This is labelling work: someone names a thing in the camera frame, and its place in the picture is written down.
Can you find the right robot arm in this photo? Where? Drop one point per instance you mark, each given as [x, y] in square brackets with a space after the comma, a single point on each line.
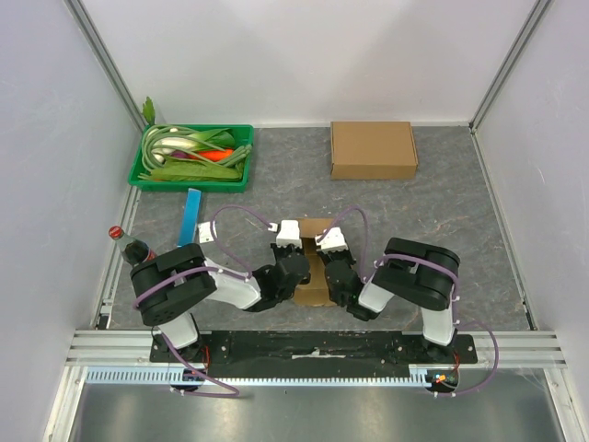
[422, 274]

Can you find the right aluminium frame post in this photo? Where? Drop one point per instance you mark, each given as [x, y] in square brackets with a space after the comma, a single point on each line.
[523, 37]

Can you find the green asparagus bundle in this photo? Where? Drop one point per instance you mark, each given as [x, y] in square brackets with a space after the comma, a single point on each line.
[239, 154]

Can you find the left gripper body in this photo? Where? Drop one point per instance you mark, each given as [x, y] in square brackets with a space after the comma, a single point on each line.
[283, 252]

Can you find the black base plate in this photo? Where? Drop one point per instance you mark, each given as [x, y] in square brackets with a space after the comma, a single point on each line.
[319, 353]

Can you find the slotted cable duct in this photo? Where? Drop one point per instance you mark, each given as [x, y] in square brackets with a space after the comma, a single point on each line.
[177, 376]

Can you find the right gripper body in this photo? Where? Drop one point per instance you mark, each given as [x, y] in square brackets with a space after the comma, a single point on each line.
[329, 255]

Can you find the small cardboard box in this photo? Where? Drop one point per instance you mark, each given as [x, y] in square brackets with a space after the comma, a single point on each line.
[315, 292]

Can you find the blue rectangular box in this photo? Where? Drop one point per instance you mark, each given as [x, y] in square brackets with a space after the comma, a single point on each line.
[189, 224]

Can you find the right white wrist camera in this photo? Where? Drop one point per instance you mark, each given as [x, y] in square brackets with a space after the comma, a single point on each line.
[331, 239]

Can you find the dark soda bottle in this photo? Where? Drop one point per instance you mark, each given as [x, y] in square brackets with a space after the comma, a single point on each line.
[133, 250]

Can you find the white toy radish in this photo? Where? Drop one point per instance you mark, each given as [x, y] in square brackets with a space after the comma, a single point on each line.
[169, 145]

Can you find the left aluminium frame post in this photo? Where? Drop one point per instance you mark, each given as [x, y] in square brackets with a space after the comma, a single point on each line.
[90, 31]

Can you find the aluminium frame post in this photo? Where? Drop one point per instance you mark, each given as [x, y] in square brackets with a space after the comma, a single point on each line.
[523, 37]
[90, 31]

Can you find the green lettuce leaf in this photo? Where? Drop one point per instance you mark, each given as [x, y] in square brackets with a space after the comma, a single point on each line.
[186, 171]

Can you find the green long beans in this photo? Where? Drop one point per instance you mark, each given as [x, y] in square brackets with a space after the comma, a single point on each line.
[153, 134]

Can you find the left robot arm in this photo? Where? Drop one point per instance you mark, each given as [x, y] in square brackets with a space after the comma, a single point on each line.
[167, 288]

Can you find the large cardboard box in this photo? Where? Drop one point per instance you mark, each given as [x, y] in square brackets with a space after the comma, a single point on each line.
[373, 151]

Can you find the green plastic tray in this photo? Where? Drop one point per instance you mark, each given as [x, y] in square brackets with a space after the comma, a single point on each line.
[243, 134]

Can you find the orange toy carrot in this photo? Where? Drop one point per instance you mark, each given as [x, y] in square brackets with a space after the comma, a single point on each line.
[216, 155]

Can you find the small white plastic packet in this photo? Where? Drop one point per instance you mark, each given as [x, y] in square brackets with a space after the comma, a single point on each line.
[205, 232]

